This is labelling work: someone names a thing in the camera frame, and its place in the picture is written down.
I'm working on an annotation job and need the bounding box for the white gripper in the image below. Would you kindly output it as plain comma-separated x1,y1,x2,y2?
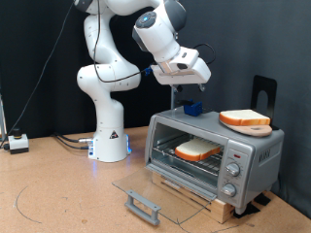
150,47,212,93

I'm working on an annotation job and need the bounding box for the blue small object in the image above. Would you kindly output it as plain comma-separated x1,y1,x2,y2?
176,98,215,117

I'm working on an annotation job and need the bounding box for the white bread slice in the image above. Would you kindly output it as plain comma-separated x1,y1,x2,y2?
219,109,271,127
174,137,225,162

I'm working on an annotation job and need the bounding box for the silver oven knob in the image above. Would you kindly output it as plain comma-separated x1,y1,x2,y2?
221,183,237,198
225,161,242,178

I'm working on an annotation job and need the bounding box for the glass oven door with handle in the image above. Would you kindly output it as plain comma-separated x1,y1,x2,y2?
112,163,218,226

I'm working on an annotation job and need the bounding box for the silver toaster oven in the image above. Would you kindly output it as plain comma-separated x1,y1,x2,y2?
144,106,286,216

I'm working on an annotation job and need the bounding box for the vertical metal pole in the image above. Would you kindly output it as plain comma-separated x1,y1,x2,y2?
170,84,180,111

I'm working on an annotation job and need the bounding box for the black metal bookend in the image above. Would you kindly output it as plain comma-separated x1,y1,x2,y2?
251,75,280,131

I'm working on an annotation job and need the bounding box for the round wooden serving board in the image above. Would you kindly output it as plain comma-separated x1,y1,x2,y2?
223,122,273,138

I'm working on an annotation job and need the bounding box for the grey backdrop curtain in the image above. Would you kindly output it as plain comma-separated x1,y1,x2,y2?
176,0,311,219

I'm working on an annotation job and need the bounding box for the wooden slatted crate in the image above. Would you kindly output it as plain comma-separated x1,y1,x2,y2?
151,171,235,225

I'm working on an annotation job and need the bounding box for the black foam pad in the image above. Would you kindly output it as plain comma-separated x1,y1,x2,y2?
232,202,261,219
254,192,272,207

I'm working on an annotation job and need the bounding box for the black backdrop curtain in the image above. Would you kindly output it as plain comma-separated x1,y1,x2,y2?
0,0,176,140

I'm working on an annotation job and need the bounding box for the white emergency stop box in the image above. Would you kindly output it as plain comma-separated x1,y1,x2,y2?
8,127,30,155

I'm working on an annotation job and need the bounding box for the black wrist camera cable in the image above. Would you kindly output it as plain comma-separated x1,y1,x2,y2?
92,0,217,83

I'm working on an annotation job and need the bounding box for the wire oven rack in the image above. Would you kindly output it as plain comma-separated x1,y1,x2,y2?
152,133,225,178

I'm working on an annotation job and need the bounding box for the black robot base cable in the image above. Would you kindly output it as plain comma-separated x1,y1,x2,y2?
56,135,91,150
52,131,94,144

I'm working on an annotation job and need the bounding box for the long black hanging cable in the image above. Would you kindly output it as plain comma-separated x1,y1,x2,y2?
0,0,76,155

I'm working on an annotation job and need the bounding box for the metal frame leg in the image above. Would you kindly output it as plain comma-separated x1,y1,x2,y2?
0,93,8,142

